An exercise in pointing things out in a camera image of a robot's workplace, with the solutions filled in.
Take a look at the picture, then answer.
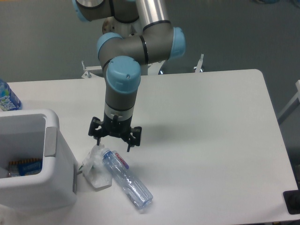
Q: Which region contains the white metal frame right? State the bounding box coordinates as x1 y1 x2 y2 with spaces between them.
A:
277 80 300 125

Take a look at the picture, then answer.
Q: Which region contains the blue snack packet in bin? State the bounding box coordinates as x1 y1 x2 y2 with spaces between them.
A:
8 158 43 177

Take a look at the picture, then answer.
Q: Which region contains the white plastic trash can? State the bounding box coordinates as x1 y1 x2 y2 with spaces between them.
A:
0 109 77 211

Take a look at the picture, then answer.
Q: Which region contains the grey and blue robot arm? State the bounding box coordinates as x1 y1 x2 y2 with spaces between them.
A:
73 0 186 148

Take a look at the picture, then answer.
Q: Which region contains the black clamp at table edge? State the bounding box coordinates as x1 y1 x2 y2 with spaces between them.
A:
283 190 300 215

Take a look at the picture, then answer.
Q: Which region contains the blue labelled bottle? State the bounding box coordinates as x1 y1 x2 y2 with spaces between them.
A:
0 79 23 112

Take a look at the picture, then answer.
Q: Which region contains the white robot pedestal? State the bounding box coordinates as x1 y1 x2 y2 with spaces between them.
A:
81 18 204 79

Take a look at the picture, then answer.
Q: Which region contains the white plastic wrapper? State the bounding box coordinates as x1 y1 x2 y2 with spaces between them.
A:
78 144 113 190

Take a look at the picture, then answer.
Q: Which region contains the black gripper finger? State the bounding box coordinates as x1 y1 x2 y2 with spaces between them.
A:
123 127 142 152
88 117 105 146

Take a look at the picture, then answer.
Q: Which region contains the clear plastic water bottle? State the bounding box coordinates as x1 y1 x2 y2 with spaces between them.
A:
101 148 153 210

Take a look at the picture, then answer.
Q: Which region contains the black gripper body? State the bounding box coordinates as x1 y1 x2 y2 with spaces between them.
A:
102 114 132 140

